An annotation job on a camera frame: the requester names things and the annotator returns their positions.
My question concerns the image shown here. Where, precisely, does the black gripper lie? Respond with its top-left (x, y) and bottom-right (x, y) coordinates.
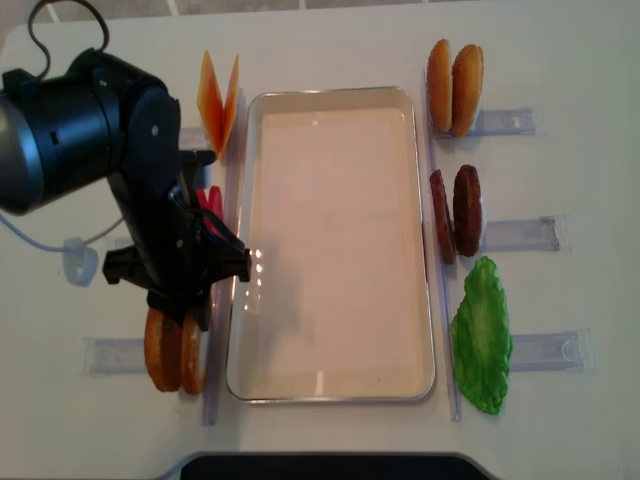
top-left (103, 150), bottom-right (250, 325)

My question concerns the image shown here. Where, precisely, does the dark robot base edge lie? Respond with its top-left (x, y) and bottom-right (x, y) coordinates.
top-left (180, 453), bottom-right (488, 480)

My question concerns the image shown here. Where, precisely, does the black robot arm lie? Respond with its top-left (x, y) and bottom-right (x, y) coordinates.
top-left (1, 49), bottom-right (251, 322)

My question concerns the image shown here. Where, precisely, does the tan bread bun slice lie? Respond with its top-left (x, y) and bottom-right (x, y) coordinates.
top-left (426, 39), bottom-right (453, 132)
top-left (144, 308), bottom-right (182, 392)
top-left (451, 44), bottom-right (484, 137)
top-left (180, 312), bottom-right (209, 395)

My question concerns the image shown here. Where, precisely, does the red tomato slice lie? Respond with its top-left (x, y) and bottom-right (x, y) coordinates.
top-left (196, 186), bottom-right (224, 221)

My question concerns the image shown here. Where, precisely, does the orange cheese slice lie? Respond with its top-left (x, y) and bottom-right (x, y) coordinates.
top-left (219, 56), bottom-right (239, 158)
top-left (197, 51), bottom-right (224, 155)

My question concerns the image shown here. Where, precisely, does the brown meat patty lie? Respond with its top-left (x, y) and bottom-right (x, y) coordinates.
top-left (429, 169), bottom-right (456, 265)
top-left (453, 165), bottom-right (483, 257)

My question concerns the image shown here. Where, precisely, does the green lettuce leaf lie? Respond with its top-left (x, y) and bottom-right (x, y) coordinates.
top-left (451, 256), bottom-right (513, 416)

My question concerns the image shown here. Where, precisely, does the metal baking tray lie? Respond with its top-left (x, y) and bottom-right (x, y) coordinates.
top-left (226, 86), bottom-right (435, 404)

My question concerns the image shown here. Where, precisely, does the white cable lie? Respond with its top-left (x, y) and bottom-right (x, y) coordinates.
top-left (0, 212), bottom-right (126, 253)

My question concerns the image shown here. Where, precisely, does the black cable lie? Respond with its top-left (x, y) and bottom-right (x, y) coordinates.
top-left (23, 0), bottom-right (111, 81)

